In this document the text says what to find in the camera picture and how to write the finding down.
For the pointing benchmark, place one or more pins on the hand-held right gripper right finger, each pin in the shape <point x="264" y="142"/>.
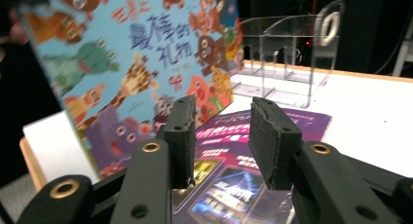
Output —
<point x="271" y="146"/>

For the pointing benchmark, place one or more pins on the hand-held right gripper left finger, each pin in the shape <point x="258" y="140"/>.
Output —
<point x="180" y="146"/>

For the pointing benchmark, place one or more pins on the purple book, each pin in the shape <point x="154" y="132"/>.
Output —
<point x="227" y="191"/>

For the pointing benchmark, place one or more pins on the clear acrylic book rack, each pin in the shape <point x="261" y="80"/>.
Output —
<point x="285" y="71"/>

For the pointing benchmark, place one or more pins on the colourful cartoon animal book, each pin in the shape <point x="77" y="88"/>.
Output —
<point x="130" y="65"/>

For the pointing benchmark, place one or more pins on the white metal stand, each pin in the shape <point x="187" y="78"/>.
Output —
<point x="404" y="56"/>

